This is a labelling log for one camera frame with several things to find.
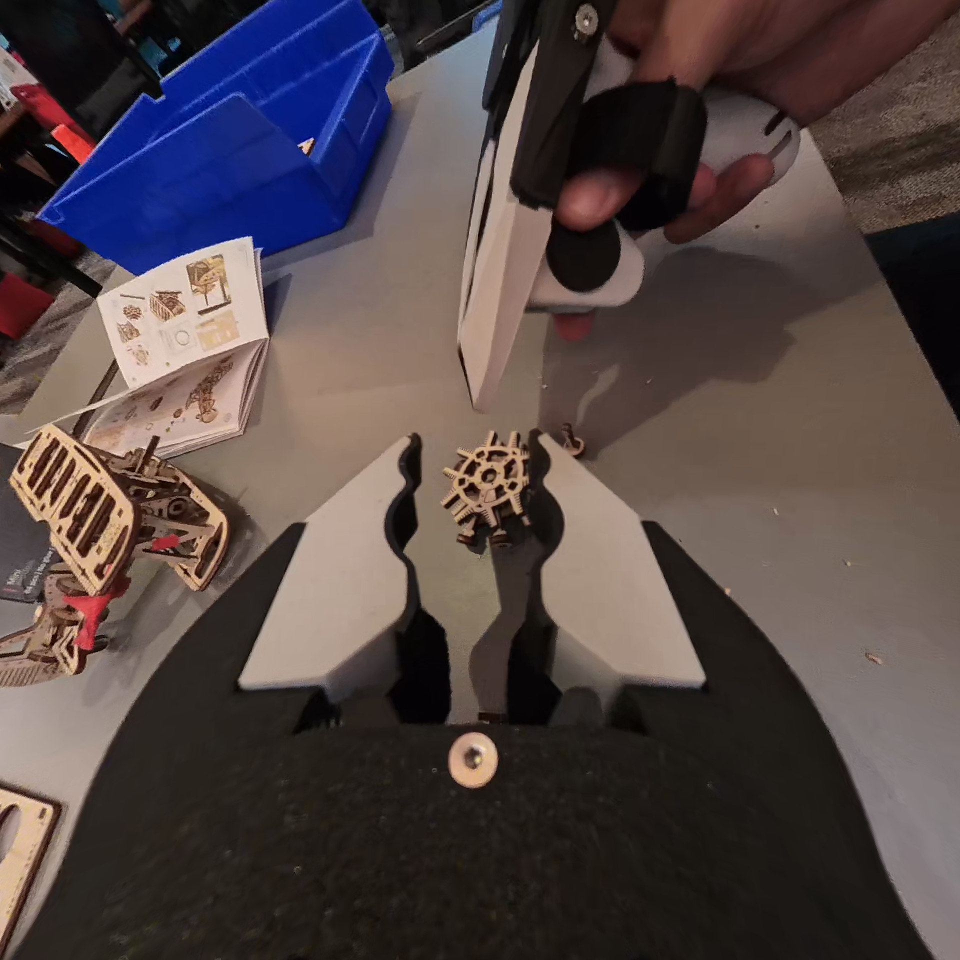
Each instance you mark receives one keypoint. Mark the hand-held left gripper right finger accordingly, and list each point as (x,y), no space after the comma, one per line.
(622,600)

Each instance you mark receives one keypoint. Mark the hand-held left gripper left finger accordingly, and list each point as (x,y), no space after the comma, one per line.
(322,600)

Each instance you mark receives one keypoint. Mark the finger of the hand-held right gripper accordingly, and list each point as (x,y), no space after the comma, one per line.
(506,300)
(471,300)

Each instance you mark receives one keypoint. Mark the small wooden pin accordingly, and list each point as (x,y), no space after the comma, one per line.
(571,441)

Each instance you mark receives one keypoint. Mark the wooden radial engine model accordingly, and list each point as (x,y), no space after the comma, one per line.
(491,491)

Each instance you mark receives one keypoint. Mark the grey desk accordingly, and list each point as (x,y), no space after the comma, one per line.
(675,525)

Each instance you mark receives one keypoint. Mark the person's right hand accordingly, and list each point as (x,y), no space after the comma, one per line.
(787,45)

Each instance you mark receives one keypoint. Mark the wooden biplane model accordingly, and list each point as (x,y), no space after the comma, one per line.
(82,510)

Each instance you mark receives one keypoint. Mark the instruction booklet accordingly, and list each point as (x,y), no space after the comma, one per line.
(187,315)

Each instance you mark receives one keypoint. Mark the blue plastic bin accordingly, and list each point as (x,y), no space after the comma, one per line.
(225,150)

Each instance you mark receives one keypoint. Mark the black cardboard box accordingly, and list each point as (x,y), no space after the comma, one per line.
(19,540)

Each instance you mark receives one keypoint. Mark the wooden part sheet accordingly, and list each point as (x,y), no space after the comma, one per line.
(22,847)

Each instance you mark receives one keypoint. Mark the person's dark jeans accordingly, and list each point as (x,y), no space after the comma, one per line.
(922,300)

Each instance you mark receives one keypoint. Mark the orange traffic cone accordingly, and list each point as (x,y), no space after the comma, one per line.
(71,142)

